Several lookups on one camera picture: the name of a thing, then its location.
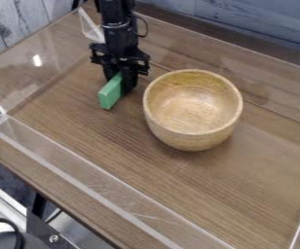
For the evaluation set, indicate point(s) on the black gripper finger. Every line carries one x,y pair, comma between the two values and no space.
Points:
130,78
110,69

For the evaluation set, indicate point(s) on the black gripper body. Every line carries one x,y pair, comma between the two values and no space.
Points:
121,48

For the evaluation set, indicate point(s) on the green rectangular block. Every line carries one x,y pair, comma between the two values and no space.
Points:
110,93

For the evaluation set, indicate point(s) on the brown wooden bowl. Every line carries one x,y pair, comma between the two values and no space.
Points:
192,108

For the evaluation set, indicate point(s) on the black table leg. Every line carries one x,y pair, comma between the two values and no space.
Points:
38,206

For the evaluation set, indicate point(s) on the clear acrylic enclosure wall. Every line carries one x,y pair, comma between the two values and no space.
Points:
144,194

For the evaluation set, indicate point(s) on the black metal mount plate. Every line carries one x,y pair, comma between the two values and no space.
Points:
42,237

